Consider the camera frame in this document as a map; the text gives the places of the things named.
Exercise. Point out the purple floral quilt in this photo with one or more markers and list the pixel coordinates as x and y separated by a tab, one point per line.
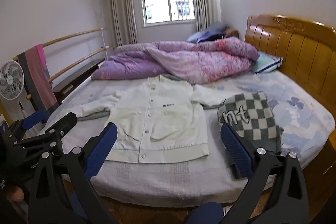
201	63

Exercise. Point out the blue pillow pile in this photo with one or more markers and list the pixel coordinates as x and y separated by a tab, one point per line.
213	32

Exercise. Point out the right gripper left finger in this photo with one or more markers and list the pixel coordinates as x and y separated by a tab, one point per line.
82	164

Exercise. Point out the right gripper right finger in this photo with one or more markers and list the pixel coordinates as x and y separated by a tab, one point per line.
287	202

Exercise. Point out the pink grey hanging towel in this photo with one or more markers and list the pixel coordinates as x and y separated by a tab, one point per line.
34	65

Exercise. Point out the left grey curtain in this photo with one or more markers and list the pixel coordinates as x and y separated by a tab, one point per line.
123	21

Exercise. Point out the wooden headboard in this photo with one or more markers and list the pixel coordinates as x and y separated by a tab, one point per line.
306	47

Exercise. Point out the wooden nightstand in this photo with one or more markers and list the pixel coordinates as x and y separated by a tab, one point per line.
320	179

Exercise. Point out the teal striped pillow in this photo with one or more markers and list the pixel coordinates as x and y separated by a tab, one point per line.
266	63

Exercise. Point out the dark wooden footboard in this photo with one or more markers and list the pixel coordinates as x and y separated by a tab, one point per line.
68	85

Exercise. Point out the grey white checkered cardigan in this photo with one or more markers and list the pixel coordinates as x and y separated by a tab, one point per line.
251	117

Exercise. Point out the white button jacket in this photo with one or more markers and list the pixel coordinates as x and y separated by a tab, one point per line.
159	120

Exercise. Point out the white standing fan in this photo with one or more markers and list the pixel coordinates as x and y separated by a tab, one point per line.
12	85

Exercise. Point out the wooden rail rack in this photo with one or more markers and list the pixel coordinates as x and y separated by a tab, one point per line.
66	48

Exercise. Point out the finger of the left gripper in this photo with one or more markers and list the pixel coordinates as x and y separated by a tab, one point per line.
34	119

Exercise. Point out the window with bars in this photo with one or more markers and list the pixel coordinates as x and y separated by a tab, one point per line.
157	12

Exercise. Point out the person's hand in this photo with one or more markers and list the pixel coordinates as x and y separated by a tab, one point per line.
15	194

